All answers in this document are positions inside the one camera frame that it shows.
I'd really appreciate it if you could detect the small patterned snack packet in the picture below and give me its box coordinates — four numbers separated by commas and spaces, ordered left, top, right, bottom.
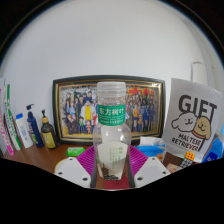
165, 162, 184, 174

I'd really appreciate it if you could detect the colourful puzzle cube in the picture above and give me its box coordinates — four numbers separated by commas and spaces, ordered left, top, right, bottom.
179, 150, 196, 169

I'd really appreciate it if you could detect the flat round red coaster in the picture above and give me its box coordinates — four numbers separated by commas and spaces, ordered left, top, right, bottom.
102, 174, 131, 191

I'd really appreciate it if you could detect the blue detergent bottle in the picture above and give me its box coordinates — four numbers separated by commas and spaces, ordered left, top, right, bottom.
201, 124, 224, 163

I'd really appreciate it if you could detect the pink shuttlecock tube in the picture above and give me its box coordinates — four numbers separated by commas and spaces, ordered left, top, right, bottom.
0, 86, 16, 157

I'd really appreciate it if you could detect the dark blue pump bottle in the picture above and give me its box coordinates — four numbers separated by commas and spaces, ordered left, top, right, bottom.
26, 103, 45, 149

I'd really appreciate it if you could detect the small green packet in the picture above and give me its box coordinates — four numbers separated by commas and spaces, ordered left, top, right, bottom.
66, 146, 86, 157

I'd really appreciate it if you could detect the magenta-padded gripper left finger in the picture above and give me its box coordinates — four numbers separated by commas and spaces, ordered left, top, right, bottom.
54, 145, 98, 189

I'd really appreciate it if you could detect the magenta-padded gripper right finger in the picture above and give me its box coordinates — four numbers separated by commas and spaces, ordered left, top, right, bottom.
126, 144, 172, 189

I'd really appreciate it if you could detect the white green shuttlecock tube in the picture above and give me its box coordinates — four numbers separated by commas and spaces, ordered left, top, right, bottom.
1, 83, 23, 151

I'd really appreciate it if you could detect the white blue-capped lotion bottle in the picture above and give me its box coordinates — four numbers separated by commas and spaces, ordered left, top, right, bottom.
15, 112, 35, 149

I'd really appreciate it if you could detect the blue tissue pack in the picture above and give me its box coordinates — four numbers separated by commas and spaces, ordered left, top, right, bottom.
134, 135, 167, 161

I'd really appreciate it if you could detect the framed group photo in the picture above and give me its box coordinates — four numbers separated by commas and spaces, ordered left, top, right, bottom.
51, 74, 167, 146

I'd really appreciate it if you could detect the white printed paper gift bag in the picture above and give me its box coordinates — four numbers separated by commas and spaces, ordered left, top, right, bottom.
161, 61, 224, 164

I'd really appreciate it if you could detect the dark yellow-labelled pump bottle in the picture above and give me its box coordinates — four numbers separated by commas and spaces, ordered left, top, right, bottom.
40, 109, 60, 150

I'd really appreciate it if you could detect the clear green-labelled drink bottle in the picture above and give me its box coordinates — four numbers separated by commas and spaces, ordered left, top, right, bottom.
92, 81, 132, 181

